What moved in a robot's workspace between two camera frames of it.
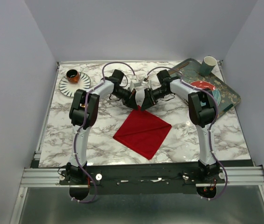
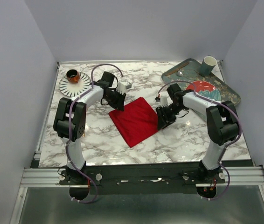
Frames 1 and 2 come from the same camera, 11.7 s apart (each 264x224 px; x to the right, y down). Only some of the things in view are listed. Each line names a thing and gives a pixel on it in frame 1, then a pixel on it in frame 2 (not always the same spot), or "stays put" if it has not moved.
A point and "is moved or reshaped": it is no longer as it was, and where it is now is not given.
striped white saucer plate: [68, 89] stays put
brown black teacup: [73, 76] stays put
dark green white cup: [208, 64] stays put
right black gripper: [149, 100] to [163, 121]
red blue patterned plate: [201, 85] stays put
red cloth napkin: [142, 132] is moved or reshaped
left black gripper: [131, 102] to [119, 104]
